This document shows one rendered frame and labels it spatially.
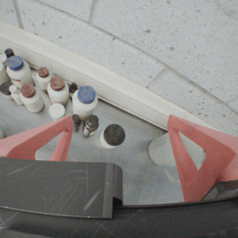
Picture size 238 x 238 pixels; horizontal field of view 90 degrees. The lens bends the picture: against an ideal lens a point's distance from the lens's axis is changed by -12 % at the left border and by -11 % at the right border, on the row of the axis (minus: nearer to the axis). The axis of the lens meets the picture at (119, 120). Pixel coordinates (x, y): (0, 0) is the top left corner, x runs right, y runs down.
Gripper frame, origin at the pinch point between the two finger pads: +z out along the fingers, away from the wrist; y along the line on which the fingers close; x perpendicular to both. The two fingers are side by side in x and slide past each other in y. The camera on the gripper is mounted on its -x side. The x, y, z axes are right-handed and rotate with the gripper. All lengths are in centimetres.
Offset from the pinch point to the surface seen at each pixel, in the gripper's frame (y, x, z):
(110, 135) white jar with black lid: 3.0, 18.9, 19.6
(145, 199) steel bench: -8.4, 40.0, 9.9
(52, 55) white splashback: 20.3, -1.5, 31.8
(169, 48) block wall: -11.5, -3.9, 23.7
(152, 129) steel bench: -13.0, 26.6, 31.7
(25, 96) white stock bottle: 24.5, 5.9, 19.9
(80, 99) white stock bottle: 10.3, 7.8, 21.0
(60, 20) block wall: 15.1, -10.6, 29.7
